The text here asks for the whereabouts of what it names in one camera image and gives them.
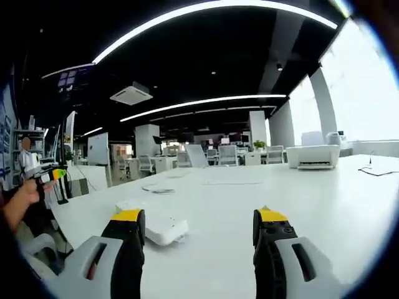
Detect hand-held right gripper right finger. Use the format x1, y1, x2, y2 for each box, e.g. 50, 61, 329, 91
252, 205, 350, 299

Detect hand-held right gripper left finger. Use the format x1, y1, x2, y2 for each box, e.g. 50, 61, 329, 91
60, 207, 147, 299

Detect white power strip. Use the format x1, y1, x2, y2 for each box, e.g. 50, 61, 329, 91
115, 201, 190, 247

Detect straight ceiling light strip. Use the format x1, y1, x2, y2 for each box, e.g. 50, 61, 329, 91
120, 94, 288, 123

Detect person's left hand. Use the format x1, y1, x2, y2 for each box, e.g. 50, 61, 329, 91
14, 179, 55, 208

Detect black tripod stand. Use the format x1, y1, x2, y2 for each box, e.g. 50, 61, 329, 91
57, 123, 72, 205

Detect grey storage shelf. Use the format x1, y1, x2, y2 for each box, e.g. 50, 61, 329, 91
12, 128, 46, 163

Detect standing whiteboard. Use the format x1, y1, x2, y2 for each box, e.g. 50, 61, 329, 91
87, 132, 110, 167

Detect white chair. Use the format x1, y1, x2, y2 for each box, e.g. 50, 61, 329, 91
18, 233, 60, 275

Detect white papers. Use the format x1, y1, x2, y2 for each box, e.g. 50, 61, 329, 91
141, 183, 176, 195

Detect white table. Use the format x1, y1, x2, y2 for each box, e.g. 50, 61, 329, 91
49, 154, 399, 299

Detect hanging dark screen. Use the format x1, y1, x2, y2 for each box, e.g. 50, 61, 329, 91
58, 63, 95, 90

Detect ceiling air conditioner unit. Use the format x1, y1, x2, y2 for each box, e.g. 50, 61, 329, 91
109, 81, 154, 106

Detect white printer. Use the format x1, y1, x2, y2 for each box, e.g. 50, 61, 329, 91
286, 144, 341, 170

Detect group of white office chairs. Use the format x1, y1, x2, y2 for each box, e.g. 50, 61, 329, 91
118, 145, 285, 180

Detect leaning white board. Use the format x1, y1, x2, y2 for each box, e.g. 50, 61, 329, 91
185, 143, 210, 169

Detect long curved ceiling light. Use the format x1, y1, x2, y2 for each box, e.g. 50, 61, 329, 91
92, 0, 339, 65

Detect blue white wall poster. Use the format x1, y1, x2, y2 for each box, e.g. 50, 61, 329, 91
0, 83, 14, 175

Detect thin black cable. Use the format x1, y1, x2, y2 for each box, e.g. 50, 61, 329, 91
357, 150, 399, 177

